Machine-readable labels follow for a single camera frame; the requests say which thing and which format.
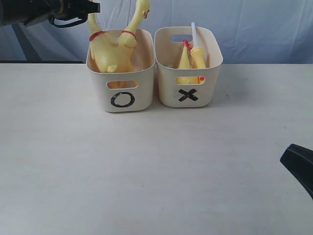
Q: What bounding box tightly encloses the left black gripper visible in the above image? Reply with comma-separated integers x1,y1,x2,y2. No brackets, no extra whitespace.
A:
23,0,101,27

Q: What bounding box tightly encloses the whole yellow rubber chicken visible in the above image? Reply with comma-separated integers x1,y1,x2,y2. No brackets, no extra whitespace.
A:
87,13,134,73
114,0,152,74

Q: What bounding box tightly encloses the legless yellow rubber chicken body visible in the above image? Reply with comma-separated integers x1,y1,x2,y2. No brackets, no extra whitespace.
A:
176,39,205,85

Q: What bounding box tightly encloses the chicken head with white tube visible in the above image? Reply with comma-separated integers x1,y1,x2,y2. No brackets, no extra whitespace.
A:
190,22,206,69

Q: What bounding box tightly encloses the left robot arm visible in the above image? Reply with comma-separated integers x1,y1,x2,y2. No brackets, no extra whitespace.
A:
0,0,101,28

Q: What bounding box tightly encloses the cream bin marked X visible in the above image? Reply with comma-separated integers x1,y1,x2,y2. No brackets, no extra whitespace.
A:
155,26,223,108

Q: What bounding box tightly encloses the cream bin marked O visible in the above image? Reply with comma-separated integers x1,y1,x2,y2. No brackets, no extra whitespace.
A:
86,29,156,113

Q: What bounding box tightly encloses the blue-grey backdrop curtain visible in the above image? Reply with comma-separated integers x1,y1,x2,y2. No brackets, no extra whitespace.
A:
0,0,313,64

